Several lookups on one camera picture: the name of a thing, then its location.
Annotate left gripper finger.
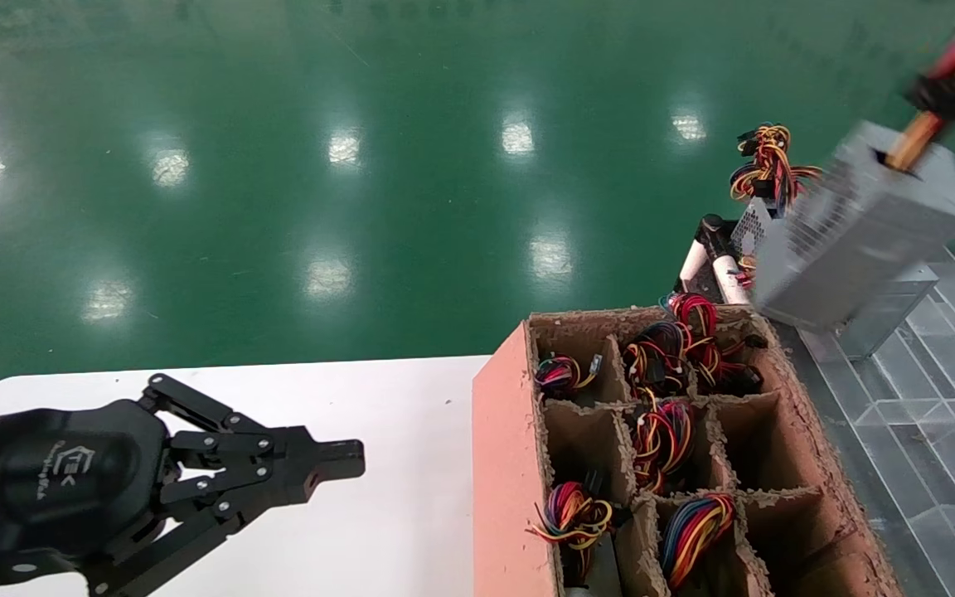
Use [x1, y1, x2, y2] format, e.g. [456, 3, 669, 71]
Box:
[139, 373, 365, 469]

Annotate grey power supply mesh side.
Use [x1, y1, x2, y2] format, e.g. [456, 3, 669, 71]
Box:
[736, 254, 940, 363]

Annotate power supply red orange wires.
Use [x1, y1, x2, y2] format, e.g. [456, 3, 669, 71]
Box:
[749, 0, 955, 334]

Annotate power supply rainbow wire loop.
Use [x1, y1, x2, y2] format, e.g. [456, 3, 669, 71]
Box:
[530, 481, 621, 597]

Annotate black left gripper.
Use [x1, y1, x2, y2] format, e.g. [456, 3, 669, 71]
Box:
[0, 400, 365, 597]

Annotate divided cardboard box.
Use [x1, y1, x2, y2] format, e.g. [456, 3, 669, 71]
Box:
[471, 303, 905, 597]

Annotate power supply blue orange wires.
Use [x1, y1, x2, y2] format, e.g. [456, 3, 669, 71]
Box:
[658, 493, 737, 591]

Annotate power supply black red wires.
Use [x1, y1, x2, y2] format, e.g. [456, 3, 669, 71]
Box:
[621, 321, 694, 400]

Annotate power supply purple wires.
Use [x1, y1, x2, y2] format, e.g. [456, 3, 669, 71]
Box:
[534, 355, 604, 400]

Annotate power supply red yellow wires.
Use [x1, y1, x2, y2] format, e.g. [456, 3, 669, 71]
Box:
[628, 398, 699, 496]

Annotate power supply bright red wires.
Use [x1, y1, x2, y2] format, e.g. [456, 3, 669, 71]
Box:
[662, 292, 768, 395]

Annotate grey power supply upright wires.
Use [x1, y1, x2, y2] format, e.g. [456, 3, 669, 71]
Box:
[729, 123, 824, 260]

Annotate black pipe connector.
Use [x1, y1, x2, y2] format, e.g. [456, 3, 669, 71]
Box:
[696, 214, 735, 260]

